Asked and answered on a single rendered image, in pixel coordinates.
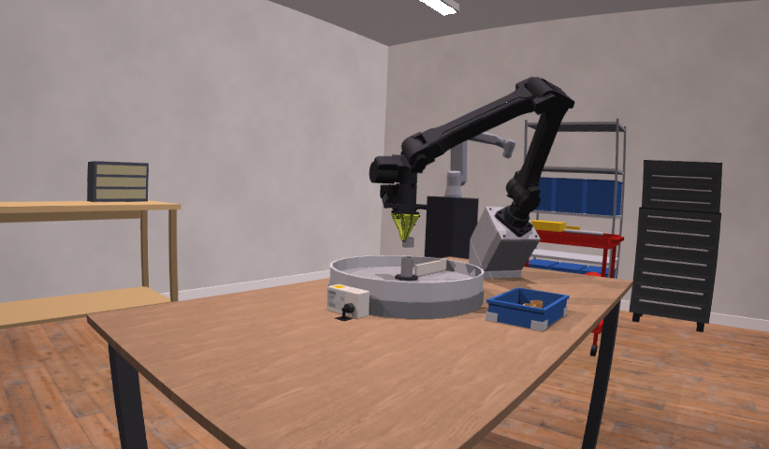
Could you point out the blue open crate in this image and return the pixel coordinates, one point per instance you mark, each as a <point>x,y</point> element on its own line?
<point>504,310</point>

